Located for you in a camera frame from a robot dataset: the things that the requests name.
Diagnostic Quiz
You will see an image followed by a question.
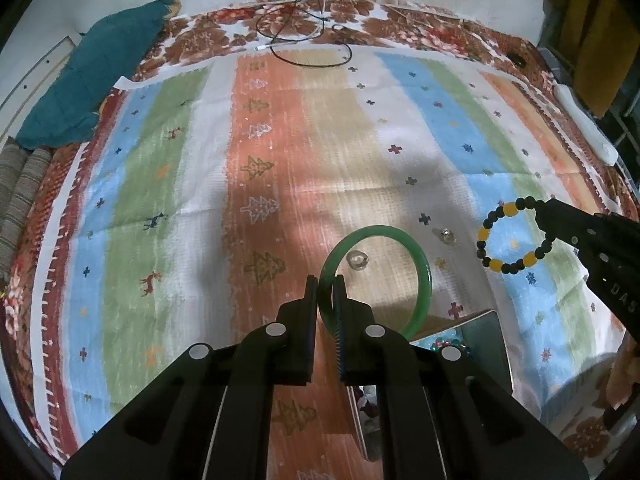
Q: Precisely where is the yellow and dark bead bracelet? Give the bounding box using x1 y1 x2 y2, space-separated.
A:
475 196 556 276

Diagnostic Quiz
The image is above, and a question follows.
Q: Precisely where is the green jade bangle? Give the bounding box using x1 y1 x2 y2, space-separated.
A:
318 226 433 339

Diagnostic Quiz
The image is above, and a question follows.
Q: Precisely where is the right hand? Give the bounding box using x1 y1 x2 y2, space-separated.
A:
605 333 640 408

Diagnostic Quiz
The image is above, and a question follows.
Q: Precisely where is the white long object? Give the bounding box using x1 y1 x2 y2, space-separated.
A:
553 82 620 167

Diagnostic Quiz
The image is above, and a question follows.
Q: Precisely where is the silver metal tin box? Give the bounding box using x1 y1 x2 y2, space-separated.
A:
347 310 513 462

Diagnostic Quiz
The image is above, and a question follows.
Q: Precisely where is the mustard yellow hanging cloth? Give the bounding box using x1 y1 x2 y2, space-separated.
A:
540 0 639 119

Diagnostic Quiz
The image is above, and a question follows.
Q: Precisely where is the striped colourful cloth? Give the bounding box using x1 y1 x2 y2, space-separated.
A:
30 48 623 467

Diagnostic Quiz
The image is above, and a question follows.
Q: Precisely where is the striped grey pillow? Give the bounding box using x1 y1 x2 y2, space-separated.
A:
1 139 52 282

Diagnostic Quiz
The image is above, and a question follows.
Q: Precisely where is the teal blanket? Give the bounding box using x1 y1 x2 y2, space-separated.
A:
15 0 181 151

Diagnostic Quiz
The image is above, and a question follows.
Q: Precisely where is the white cable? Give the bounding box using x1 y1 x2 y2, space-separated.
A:
254 0 331 52

